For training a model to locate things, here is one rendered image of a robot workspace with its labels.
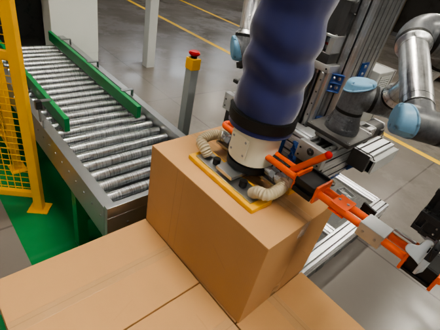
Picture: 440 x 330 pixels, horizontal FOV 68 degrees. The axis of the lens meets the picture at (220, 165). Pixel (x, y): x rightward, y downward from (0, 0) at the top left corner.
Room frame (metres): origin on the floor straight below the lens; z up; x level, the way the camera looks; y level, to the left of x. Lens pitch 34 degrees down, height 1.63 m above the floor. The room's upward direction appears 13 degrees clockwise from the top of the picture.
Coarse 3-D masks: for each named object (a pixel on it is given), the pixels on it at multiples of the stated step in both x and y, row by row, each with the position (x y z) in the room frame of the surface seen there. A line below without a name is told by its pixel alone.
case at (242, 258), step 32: (160, 160) 1.00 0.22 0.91; (224, 160) 1.04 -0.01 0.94; (160, 192) 0.98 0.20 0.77; (192, 192) 0.87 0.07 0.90; (224, 192) 0.85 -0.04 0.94; (160, 224) 0.97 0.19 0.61; (192, 224) 0.85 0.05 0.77; (224, 224) 0.76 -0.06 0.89; (256, 224) 0.74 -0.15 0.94; (288, 224) 0.77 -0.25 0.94; (320, 224) 0.91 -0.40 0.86; (192, 256) 0.83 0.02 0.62; (224, 256) 0.74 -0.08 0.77; (256, 256) 0.67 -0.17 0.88; (288, 256) 0.78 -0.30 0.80; (224, 288) 0.72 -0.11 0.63; (256, 288) 0.67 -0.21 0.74
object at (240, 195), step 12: (192, 156) 0.99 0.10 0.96; (216, 156) 0.98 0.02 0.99; (204, 168) 0.94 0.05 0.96; (216, 168) 0.95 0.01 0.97; (216, 180) 0.89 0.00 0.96; (228, 180) 0.89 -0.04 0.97; (240, 180) 0.88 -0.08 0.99; (228, 192) 0.85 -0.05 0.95; (240, 192) 0.84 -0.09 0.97; (240, 204) 0.81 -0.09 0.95; (252, 204) 0.81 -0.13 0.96; (264, 204) 0.82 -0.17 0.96
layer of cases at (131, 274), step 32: (64, 256) 0.76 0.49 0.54; (96, 256) 0.79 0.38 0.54; (128, 256) 0.82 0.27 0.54; (160, 256) 0.86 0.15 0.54; (0, 288) 0.58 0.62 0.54; (32, 288) 0.61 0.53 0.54; (64, 288) 0.63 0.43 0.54; (96, 288) 0.66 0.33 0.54; (128, 288) 0.69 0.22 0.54; (160, 288) 0.72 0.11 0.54; (192, 288) 0.75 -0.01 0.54; (288, 288) 0.85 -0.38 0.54; (32, 320) 0.51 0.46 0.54; (64, 320) 0.53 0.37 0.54; (96, 320) 0.55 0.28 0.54; (128, 320) 0.58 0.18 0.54; (160, 320) 0.60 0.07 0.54; (192, 320) 0.63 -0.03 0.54; (224, 320) 0.65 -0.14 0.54; (256, 320) 0.68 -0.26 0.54; (288, 320) 0.71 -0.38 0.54; (320, 320) 0.74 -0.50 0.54; (352, 320) 0.77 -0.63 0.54
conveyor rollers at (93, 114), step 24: (24, 48) 2.66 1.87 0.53; (48, 48) 2.75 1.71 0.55; (48, 72) 2.31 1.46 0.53; (72, 72) 2.38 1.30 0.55; (72, 96) 2.02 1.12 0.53; (96, 96) 2.08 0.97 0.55; (48, 120) 1.65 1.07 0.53; (72, 120) 1.69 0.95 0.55; (96, 120) 1.79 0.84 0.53; (120, 120) 1.83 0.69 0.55; (144, 120) 1.95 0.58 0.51; (72, 144) 1.50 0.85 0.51; (96, 144) 1.52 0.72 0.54; (120, 144) 1.56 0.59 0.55; (144, 144) 1.65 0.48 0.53; (96, 168) 1.34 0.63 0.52; (120, 168) 1.35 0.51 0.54; (144, 168) 1.39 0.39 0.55; (120, 192) 1.17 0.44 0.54
